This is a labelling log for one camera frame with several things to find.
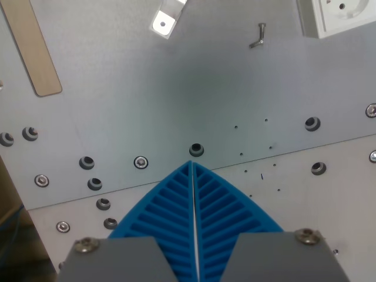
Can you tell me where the flat wooden slat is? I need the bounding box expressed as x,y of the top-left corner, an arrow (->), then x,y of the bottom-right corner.
0,0 -> 63,97

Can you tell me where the bent metal bracket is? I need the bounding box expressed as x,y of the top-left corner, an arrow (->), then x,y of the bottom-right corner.
149,0 -> 187,40

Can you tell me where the thin blue cable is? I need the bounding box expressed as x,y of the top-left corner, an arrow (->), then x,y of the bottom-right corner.
0,202 -> 28,247

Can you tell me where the grey countersunk bushing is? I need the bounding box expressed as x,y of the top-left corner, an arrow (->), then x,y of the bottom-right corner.
189,142 -> 205,157
304,116 -> 321,132
103,217 -> 119,231
311,161 -> 327,176

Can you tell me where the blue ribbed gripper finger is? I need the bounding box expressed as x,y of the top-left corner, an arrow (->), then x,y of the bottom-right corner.
192,161 -> 348,282
58,160 -> 199,282

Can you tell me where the white power socket box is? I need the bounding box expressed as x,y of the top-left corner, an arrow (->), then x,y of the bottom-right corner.
296,0 -> 376,39

